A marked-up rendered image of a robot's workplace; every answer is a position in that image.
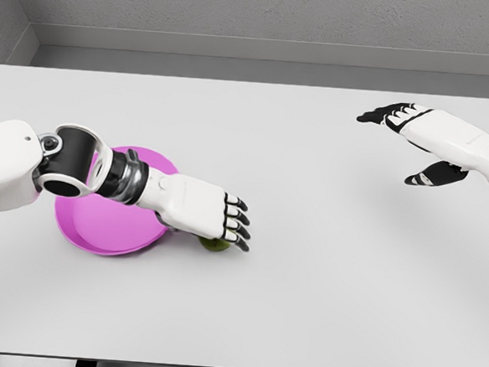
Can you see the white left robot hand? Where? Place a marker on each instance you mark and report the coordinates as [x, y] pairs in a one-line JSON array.
[[201, 207]]

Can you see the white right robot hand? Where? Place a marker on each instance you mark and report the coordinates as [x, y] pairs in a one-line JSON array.
[[433, 127]]

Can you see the green apple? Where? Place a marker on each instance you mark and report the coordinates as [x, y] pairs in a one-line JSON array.
[[216, 245]]

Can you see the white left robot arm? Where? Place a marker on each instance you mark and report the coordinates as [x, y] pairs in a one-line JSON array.
[[15, 167]]

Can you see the pink round plate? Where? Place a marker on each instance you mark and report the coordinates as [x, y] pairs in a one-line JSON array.
[[111, 229]]

